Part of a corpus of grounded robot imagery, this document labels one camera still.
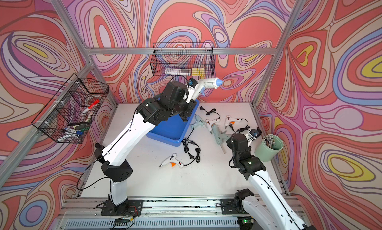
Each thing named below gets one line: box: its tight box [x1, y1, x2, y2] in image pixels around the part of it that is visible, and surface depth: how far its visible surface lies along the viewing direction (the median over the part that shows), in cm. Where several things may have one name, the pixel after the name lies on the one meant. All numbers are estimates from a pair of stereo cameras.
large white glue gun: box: [183, 77, 224, 104], surface depth 62 cm
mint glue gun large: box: [211, 123, 232, 154], surface depth 99 cm
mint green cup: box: [254, 134, 285, 163], surface depth 81 cm
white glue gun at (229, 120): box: [224, 115, 242, 130], surface depth 110 cm
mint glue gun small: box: [190, 114, 205, 128], surface depth 107 cm
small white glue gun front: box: [158, 153, 185, 169], surface depth 90 cm
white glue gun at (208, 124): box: [204, 118, 221, 135], surface depth 107 cm
